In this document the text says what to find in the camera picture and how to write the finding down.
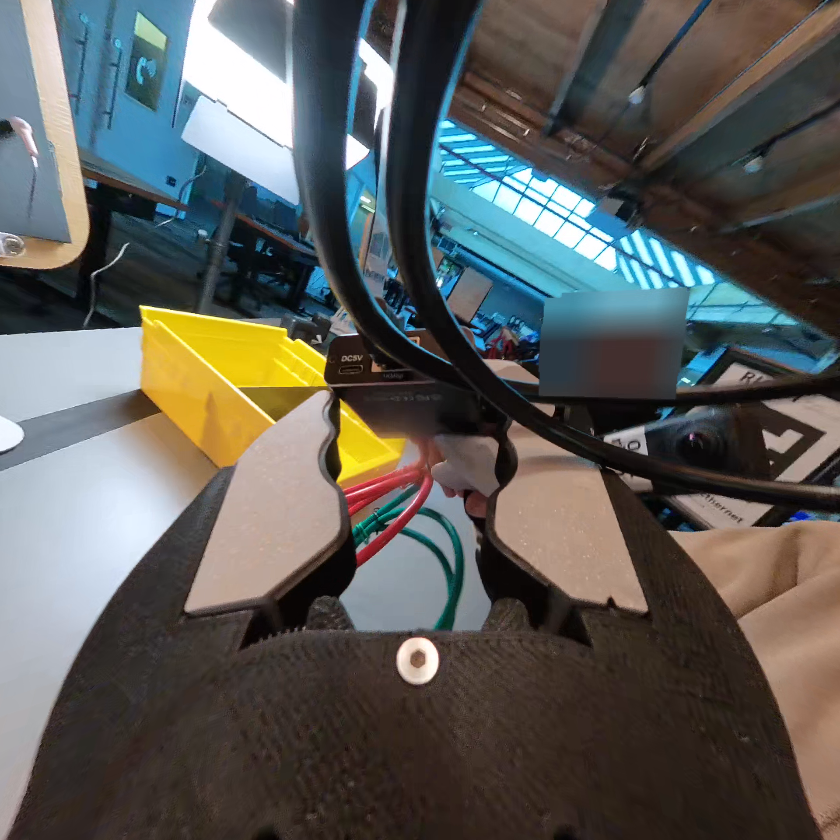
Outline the studio light on stand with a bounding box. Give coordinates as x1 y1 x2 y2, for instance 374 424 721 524
180 0 395 316

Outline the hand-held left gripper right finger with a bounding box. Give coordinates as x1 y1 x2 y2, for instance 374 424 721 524
476 416 651 616

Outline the black ethernet splitter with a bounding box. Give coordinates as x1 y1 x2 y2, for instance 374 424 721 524
323 333 508 439

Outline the yellow wall sign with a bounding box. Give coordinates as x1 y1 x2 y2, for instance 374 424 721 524
125 12 169 111

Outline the person's right hand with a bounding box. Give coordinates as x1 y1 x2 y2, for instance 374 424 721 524
443 482 492 521

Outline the yellow storage bin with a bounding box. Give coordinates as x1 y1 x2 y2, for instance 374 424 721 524
140 305 408 481

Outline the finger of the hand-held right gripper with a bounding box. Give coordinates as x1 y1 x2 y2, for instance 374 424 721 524
433 433 501 497

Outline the green ethernet cable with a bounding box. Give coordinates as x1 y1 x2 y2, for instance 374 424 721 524
351 486 466 631

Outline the red ethernet cable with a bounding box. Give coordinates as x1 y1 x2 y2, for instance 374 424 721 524
341 438 435 568

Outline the black ethernet cable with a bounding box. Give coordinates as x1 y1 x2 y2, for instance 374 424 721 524
292 0 840 514

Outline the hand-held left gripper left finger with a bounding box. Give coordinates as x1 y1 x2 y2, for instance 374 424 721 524
184 391 358 618

